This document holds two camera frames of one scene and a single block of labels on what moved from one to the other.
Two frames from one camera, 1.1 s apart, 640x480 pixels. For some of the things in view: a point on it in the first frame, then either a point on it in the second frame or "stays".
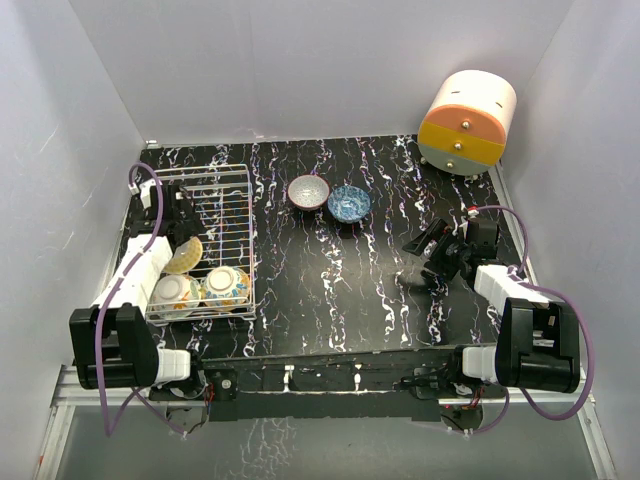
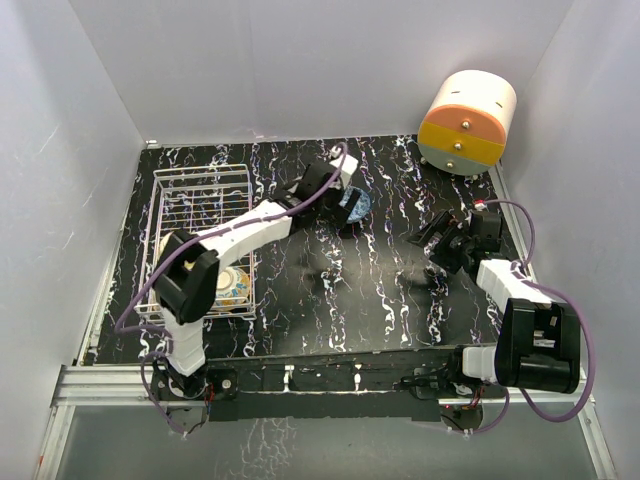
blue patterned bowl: (349, 203) stays
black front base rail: (375, 384) stays
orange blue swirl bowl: (225, 289) stays
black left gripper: (192, 228) to (336, 213)
